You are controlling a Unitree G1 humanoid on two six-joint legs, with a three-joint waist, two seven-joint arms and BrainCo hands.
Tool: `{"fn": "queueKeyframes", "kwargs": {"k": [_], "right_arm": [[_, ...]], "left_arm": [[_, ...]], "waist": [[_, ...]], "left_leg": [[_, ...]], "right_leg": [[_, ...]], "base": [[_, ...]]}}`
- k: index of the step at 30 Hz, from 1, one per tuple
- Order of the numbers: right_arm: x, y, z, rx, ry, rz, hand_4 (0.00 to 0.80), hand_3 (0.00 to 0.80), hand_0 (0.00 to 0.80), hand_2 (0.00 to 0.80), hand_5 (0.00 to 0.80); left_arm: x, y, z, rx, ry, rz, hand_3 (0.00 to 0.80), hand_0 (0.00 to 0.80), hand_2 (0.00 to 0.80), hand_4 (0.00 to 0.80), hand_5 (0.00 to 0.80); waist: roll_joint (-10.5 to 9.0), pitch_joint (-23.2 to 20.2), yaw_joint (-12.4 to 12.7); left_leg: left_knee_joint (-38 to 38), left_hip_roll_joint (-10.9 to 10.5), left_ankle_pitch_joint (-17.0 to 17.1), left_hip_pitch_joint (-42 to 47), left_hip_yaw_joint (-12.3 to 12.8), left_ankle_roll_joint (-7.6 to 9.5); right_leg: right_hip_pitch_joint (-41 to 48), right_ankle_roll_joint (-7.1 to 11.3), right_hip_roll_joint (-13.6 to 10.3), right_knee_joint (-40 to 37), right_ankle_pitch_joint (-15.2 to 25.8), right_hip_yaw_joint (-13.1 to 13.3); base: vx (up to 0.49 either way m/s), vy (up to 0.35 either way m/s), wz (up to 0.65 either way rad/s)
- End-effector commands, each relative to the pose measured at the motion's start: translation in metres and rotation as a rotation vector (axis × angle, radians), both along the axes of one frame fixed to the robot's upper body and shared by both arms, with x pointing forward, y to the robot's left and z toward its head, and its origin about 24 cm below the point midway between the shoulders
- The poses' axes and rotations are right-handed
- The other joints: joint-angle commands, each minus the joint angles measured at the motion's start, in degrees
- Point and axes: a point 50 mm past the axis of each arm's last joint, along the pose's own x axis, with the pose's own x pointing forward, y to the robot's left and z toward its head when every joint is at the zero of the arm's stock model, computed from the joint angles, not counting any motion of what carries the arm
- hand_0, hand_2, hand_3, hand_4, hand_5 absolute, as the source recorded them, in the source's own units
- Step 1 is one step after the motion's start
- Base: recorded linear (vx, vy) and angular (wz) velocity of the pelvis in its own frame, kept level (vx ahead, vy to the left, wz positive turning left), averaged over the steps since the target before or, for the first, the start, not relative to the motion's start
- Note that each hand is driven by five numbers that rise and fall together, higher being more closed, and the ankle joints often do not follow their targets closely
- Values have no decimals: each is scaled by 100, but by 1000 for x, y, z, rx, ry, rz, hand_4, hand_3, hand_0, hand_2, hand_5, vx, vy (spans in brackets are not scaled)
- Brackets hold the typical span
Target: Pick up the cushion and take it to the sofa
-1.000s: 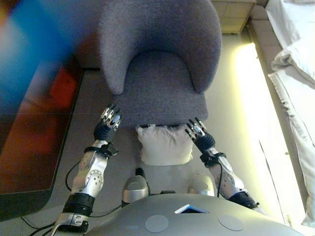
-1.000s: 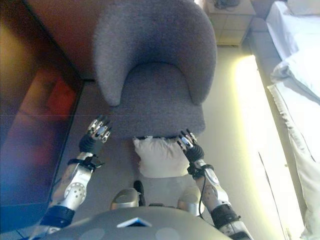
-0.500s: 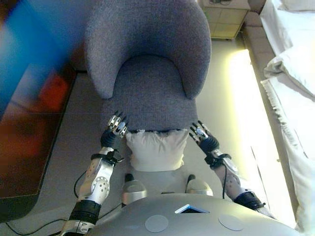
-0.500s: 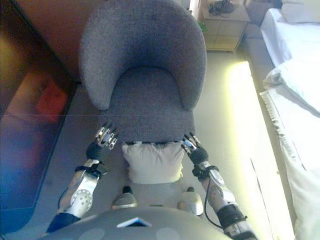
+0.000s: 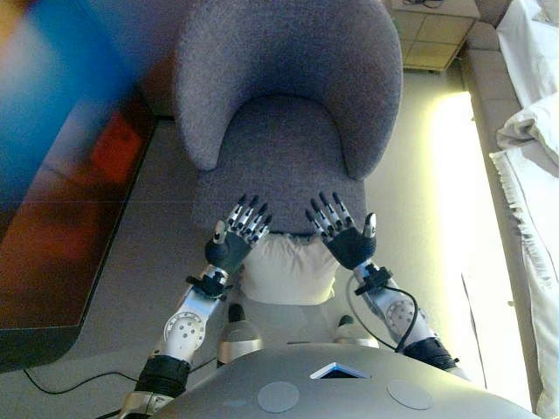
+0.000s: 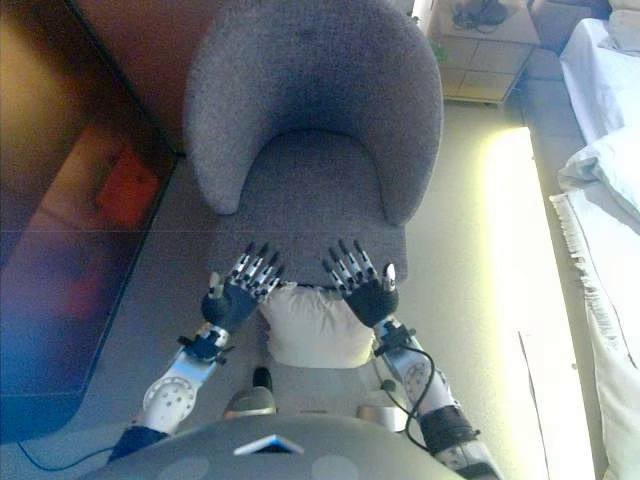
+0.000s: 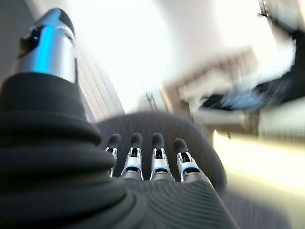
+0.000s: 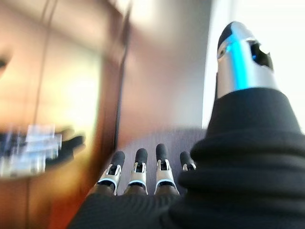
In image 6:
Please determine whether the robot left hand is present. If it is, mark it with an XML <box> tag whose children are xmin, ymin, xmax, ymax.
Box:
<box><xmin>200</xmin><ymin>240</ymin><xmax>286</xmax><ymax>334</ymax></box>

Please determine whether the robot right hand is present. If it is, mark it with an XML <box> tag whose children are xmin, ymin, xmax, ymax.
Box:
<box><xmin>321</xmin><ymin>238</ymin><xmax>401</xmax><ymax>330</ymax></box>

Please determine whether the white fringed cushion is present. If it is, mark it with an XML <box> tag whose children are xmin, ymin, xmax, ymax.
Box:
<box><xmin>259</xmin><ymin>282</ymin><xmax>379</xmax><ymax>371</ymax></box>

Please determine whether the black object at right edge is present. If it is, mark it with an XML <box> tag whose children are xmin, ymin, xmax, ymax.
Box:
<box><xmin>222</xmin><ymin>366</ymin><xmax>279</xmax><ymax>422</ymax></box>

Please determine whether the silver robot right leg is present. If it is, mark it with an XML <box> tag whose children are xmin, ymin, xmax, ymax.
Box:
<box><xmin>355</xmin><ymin>388</ymin><xmax>407</xmax><ymax>434</ymax></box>

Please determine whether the grey robot torso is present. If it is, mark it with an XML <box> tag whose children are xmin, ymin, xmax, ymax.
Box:
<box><xmin>92</xmin><ymin>415</ymin><xmax>457</xmax><ymax>480</ymax></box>

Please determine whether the brown glossy wooden cabinet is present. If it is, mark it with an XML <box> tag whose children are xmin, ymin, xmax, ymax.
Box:
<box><xmin>0</xmin><ymin>0</ymin><xmax>222</xmax><ymax>444</ymax></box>

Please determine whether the beige upholstered bed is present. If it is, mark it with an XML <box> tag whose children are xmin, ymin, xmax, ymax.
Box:
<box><xmin>519</xmin><ymin>14</ymin><xmax>640</xmax><ymax>480</ymax></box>

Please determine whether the grey fabric armchair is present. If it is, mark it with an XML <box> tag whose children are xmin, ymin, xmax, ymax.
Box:
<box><xmin>183</xmin><ymin>0</ymin><xmax>445</xmax><ymax>297</ymax></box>

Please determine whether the white fringed throw blanket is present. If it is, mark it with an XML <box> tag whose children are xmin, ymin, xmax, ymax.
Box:
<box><xmin>547</xmin><ymin>192</ymin><xmax>640</xmax><ymax>480</ymax></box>

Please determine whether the light wooden nightstand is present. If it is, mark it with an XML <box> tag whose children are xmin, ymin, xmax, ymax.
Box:
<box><xmin>423</xmin><ymin>0</ymin><xmax>544</xmax><ymax>109</ymax></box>

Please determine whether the white duvet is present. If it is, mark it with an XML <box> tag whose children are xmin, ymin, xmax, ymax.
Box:
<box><xmin>556</xmin><ymin>17</ymin><xmax>640</xmax><ymax>222</ymax></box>

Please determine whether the black cable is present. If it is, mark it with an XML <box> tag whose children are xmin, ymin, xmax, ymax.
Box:
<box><xmin>17</xmin><ymin>438</ymin><xmax>117</xmax><ymax>469</ymax></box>
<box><xmin>403</xmin><ymin>329</ymin><xmax>437</xmax><ymax>447</ymax></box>

